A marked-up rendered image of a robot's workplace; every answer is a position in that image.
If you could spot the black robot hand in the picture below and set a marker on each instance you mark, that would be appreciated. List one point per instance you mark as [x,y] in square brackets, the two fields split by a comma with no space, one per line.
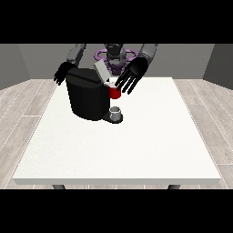
[61,72]
[134,72]

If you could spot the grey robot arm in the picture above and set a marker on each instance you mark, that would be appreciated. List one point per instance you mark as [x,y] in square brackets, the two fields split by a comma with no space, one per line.
[75,54]
[148,52]

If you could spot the red pod holder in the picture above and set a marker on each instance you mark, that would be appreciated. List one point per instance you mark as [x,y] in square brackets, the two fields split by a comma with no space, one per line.
[114,92]

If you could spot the pale grey machine lid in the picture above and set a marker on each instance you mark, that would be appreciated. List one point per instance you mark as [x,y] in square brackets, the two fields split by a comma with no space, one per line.
[101,70]

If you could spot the black coffee machine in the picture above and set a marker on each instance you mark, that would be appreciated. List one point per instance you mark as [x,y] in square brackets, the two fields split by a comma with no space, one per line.
[88,97]

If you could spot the grey robot trunk purple rings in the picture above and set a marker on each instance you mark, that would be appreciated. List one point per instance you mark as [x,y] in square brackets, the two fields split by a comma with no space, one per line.
[114,57]

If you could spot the small grey cup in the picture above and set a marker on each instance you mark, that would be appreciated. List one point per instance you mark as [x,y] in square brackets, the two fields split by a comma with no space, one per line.
[115,113]

